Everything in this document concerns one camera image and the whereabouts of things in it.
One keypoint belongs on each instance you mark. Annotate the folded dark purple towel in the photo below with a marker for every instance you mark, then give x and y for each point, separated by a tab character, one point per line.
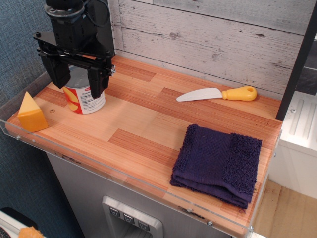
218	164

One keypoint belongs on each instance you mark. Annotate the clear acrylic table edge guard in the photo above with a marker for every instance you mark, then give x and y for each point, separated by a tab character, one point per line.
146	167

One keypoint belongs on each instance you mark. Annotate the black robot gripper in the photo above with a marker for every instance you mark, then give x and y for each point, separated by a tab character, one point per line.
67	44

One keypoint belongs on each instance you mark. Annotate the black vertical post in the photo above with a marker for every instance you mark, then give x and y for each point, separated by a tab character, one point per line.
299	65
102	45

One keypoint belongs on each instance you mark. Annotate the orange black object bottom left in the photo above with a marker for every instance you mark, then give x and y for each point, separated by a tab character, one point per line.
16	225

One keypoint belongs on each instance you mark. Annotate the silver water dispenser panel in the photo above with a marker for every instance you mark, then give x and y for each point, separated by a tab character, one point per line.
127	222

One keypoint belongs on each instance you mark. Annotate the white toy sink unit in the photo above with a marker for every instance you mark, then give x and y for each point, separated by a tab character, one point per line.
294	164

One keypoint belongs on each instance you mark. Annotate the toy food can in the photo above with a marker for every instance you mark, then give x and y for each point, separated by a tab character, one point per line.
78	93

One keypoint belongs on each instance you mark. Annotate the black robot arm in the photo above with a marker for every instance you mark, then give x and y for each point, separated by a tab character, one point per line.
65	4

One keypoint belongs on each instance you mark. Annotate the yellow toy cheese wedge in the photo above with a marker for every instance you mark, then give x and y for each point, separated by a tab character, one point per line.
31	115

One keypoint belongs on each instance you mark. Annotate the yellow handled white toy knife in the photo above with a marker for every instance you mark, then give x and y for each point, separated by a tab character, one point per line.
245	93

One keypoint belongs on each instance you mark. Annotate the silver toy fridge cabinet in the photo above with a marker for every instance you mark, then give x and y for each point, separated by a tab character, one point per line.
85	190

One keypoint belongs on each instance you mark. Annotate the black vertical post right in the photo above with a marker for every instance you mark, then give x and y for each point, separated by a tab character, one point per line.
299	65

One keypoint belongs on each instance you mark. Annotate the black vertical post left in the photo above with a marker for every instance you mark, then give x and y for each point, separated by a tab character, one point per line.
102	45

